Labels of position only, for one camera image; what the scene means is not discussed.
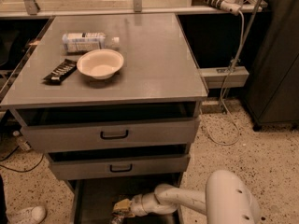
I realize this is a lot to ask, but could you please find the grey top drawer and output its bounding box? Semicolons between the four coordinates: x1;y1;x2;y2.
19;102;199;153

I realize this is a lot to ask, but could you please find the white labelled plastic bottle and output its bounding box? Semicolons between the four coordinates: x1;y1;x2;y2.
62;32;120;53

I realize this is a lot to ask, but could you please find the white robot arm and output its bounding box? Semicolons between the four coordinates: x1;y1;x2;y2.
110;170;261;224

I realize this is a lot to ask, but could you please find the white paper bowl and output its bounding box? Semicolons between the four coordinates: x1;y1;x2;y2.
77;49;124;79

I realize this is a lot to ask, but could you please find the white plug adapter on floor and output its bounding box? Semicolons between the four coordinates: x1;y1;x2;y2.
13;131;31;151

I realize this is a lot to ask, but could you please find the grey drawer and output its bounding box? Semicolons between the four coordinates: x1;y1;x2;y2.
19;102;199;153
49;145;190;180
70;173;180;224

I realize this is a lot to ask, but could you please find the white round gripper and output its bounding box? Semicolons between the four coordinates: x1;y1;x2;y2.
113;194;148;218

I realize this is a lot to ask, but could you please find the grey metal beam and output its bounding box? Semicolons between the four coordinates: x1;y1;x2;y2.
199;66;249;89

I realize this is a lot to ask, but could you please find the white power strip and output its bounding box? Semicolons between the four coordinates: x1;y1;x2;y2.
192;0;243;16

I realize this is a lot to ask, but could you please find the white sneaker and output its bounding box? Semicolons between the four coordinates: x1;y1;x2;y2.
7;206;47;224

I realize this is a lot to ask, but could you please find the dark cabinet at right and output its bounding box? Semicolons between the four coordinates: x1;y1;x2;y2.
243;0;299;131

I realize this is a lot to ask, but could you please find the grey drawer cabinet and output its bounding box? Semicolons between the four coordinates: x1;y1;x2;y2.
1;14;206;224

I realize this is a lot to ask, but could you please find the clear plastic water bottle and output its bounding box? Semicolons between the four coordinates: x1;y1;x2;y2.
109;216;124;224

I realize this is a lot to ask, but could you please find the grey middle drawer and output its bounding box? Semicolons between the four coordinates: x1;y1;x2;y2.
49;145;190;180

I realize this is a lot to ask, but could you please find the black floor cable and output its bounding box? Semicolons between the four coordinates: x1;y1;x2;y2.
0;145;46;174

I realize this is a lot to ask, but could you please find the grey bottom drawer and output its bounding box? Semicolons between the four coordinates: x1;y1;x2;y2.
70;173;180;224

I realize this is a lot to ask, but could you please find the black snack bar wrapper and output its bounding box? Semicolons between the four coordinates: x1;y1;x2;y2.
43;59;77;85

